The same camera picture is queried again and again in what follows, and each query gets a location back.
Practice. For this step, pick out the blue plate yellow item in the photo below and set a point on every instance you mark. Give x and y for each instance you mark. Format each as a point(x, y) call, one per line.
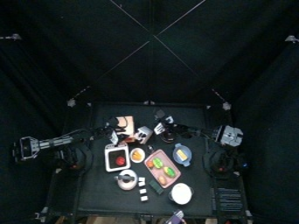
point(181, 155)

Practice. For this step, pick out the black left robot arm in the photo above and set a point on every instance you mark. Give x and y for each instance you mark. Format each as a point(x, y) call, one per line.
point(51, 142)

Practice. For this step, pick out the yellow toy butter block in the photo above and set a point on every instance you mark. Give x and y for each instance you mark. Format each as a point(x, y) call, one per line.
point(181, 155)

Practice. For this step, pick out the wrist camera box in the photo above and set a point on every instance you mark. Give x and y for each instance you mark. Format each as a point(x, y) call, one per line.
point(159, 113)
point(112, 121)

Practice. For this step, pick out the purple white object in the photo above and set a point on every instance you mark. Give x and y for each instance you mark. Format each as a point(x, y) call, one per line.
point(175, 218)

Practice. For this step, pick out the green yellow toy vegetable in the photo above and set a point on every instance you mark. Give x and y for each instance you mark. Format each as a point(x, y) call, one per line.
point(169, 171)

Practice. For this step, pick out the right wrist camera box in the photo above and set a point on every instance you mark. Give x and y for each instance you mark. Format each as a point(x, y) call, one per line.
point(159, 113)

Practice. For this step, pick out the orange toy food slice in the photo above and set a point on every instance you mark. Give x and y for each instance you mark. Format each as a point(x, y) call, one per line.
point(136, 155)

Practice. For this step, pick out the peach toy food piece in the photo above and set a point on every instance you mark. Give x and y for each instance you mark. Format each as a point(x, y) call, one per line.
point(161, 180)

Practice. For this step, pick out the small orange toy food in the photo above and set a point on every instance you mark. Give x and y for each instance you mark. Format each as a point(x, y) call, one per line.
point(149, 164)

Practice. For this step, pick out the small white plate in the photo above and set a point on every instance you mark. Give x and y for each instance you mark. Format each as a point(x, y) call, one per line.
point(137, 155)

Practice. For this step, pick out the dark green toy cleaver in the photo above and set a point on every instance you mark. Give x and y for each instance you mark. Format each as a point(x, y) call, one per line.
point(156, 187)

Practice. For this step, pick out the metal frame bracket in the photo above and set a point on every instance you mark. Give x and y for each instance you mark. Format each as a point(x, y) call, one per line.
point(291, 38)
point(148, 102)
point(226, 106)
point(71, 102)
point(12, 37)

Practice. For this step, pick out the small dark toy utensil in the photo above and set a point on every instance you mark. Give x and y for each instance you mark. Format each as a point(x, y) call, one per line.
point(151, 149)

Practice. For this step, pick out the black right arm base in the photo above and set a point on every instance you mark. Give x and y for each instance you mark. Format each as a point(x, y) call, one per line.
point(220, 162)

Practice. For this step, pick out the small white cube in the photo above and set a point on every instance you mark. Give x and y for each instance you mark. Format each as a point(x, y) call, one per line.
point(141, 179)
point(143, 191)
point(144, 198)
point(141, 184)

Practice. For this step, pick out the green toy vegetable slice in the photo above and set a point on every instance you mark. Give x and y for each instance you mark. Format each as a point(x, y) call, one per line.
point(157, 162)

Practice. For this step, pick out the pink toy tray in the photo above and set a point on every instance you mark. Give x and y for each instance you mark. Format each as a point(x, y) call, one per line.
point(163, 170)

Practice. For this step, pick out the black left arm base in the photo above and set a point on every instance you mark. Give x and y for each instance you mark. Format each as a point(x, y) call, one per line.
point(76, 157)

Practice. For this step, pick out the white toy stove red burner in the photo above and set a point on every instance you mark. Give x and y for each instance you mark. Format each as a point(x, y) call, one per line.
point(116, 157)

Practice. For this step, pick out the white toy pot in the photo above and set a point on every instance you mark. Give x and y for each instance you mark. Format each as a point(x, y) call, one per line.
point(181, 193)

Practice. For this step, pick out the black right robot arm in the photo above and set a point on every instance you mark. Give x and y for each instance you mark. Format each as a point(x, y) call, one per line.
point(217, 133)

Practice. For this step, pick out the wooden toy knife block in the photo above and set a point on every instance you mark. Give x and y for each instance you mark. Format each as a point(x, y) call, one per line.
point(127, 125)

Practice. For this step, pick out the black round toy pan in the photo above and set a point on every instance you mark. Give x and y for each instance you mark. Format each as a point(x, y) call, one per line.
point(168, 137)

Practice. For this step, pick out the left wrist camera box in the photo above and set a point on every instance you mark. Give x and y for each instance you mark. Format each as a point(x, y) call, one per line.
point(112, 121)

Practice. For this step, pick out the silver toy toaster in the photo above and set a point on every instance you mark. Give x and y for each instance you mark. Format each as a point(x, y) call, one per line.
point(143, 134)

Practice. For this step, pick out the printed label sheet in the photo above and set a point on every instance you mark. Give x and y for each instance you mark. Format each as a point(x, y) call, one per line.
point(230, 199)

